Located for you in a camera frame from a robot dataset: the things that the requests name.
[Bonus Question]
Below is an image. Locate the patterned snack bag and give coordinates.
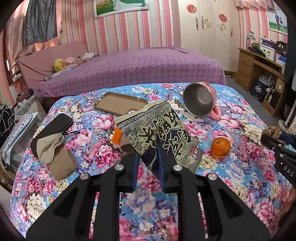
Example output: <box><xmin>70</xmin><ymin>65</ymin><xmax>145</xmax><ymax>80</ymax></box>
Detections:
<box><xmin>115</xmin><ymin>100</ymin><xmax>202</xmax><ymax>175</ymax></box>

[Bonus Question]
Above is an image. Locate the white fan stand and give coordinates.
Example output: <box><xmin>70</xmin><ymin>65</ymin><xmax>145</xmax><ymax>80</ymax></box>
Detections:
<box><xmin>278</xmin><ymin>102</ymin><xmax>295</xmax><ymax>133</ymax></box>

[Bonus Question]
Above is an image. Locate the black box under desk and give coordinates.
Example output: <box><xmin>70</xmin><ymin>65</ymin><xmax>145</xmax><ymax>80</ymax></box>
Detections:
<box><xmin>250</xmin><ymin>80</ymin><xmax>268</xmax><ymax>103</ymax></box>

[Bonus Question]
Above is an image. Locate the brown cardboard piece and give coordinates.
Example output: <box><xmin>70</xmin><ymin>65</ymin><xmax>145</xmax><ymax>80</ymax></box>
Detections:
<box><xmin>49</xmin><ymin>150</ymin><xmax>78</xmax><ymax>181</ymax></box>

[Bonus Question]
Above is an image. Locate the beige cloth pouch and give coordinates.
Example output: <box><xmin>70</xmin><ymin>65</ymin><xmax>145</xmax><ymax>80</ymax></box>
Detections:
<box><xmin>36</xmin><ymin>133</ymin><xmax>64</xmax><ymax>164</ymax></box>

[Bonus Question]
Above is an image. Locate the blue floral quilt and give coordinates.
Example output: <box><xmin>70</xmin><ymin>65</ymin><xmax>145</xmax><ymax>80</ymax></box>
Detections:
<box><xmin>10</xmin><ymin>83</ymin><xmax>291</xmax><ymax>240</ymax></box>

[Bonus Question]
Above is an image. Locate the white storage box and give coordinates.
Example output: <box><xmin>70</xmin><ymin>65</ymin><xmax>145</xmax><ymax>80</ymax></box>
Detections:
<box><xmin>259</xmin><ymin>44</ymin><xmax>276</xmax><ymax>62</ymax></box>

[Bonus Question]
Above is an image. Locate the wooden desk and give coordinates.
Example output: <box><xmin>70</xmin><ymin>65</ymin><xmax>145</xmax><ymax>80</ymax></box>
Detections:
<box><xmin>235</xmin><ymin>48</ymin><xmax>286</xmax><ymax>116</ymax></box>

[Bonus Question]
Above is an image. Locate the pink metal mug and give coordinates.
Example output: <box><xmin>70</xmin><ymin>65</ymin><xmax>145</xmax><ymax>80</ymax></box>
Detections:
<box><xmin>183</xmin><ymin>82</ymin><xmax>221</xmax><ymax>120</ymax></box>

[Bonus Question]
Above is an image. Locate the black glasses case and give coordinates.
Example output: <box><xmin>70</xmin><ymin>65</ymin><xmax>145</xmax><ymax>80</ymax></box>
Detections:
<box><xmin>30</xmin><ymin>113</ymin><xmax>74</xmax><ymax>158</ymax></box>

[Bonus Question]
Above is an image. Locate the desk lamp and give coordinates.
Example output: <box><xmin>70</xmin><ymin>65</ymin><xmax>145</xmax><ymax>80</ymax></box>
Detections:
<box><xmin>245</xmin><ymin>31</ymin><xmax>256</xmax><ymax>50</ymax></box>

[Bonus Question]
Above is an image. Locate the small framed couple photo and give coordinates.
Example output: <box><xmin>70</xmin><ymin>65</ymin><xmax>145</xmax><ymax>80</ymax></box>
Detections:
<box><xmin>267</xmin><ymin>9</ymin><xmax>287</xmax><ymax>35</ymax></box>

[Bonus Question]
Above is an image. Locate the brown phone case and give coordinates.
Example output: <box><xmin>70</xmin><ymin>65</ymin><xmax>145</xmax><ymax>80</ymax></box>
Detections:
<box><xmin>94</xmin><ymin>92</ymin><xmax>148</xmax><ymax>116</ymax></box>

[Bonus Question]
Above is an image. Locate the white wardrobe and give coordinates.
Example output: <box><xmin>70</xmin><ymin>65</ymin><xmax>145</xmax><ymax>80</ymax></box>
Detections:
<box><xmin>178</xmin><ymin>0</ymin><xmax>240</xmax><ymax>72</ymax></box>

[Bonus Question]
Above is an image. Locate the purple dotted bed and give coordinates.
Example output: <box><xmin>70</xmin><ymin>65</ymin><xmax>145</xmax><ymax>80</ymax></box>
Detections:
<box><xmin>34</xmin><ymin>47</ymin><xmax>226</xmax><ymax>98</ymax></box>

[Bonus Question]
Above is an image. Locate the yellow duck plush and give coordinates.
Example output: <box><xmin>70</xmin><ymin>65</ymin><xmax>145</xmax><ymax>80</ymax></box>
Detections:
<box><xmin>53</xmin><ymin>58</ymin><xmax>67</xmax><ymax>72</ymax></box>

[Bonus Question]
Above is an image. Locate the pink headboard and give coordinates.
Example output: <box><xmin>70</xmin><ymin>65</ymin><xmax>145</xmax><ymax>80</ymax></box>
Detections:
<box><xmin>17</xmin><ymin>41</ymin><xmax>88</xmax><ymax>89</ymax></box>

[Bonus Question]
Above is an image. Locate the grey window curtain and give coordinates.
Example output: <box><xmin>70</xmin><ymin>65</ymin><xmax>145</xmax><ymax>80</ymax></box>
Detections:
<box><xmin>23</xmin><ymin>0</ymin><xmax>58</xmax><ymax>45</ymax></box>

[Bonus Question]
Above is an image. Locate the framed wedding picture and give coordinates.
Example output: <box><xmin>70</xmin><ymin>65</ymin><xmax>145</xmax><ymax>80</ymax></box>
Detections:
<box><xmin>92</xmin><ymin>0</ymin><xmax>149</xmax><ymax>19</ymax></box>

